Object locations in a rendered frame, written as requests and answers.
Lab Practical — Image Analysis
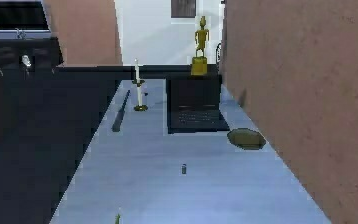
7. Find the gold figure statue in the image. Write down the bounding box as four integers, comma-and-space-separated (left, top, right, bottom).
190, 15, 210, 77

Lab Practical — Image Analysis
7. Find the black laptop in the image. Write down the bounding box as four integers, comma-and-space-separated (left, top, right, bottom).
165, 75, 231, 135

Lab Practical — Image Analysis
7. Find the dark framed wall picture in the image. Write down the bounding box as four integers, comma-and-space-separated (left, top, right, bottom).
170, 0, 197, 19

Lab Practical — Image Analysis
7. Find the pale blue dining table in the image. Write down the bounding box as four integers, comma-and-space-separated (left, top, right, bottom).
49, 78, 332, 224

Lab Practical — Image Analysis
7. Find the dark long stick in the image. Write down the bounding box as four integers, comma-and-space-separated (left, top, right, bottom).
111, 89, 132, 133

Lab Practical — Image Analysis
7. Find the white candle on gold holder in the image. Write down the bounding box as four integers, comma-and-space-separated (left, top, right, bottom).
131, 58, 149, 112

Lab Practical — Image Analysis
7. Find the dark window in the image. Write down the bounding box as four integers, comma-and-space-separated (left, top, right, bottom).
0, 0, 51, 32

